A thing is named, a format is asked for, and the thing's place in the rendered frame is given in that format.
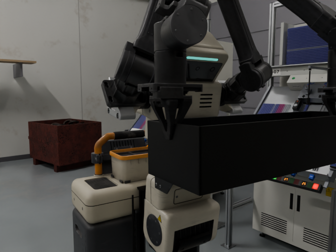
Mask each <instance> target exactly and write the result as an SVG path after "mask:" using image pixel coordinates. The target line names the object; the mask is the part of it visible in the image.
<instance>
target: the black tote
mask: <svg viewBox="0 0 336 252"><path fill-rule="evenodd" d="M175 121H176V119H175ZM175 121H174V127H173V132H172V137H171V140H168V139H166V138H165V135H164V132H163V130H162V127H161V124H160V122H159V120H148V121H147V140H148V173H149V174H150V175H153V176H155V177H157V178H159V179H162V180H164V181H166V182H168V183H171V184H173V185H175V186H178V187H180V188H182V189H184V190H187V191H189V192H191V193H194V194H196V195H198V196H203V195H207V194H211V193H215V192H220V191H224V190H228V189H232V188H236V187H240V186H245V185H249V184H253V183H257V182H261V181H265V180H270V179H274V178H278V177H282V176H286V175H291V174H295V173H299V172H303V171H307V170H311V169H316V168H320V167H324V166H328V165H332V164H336V111H334V115H333V116H330V114H329V112H328V111H297V112H280V113H262V114H245V115H228V116H210V117H193V118H184V119H183V121H182V122H181V124H179V123H175Z"/></svg>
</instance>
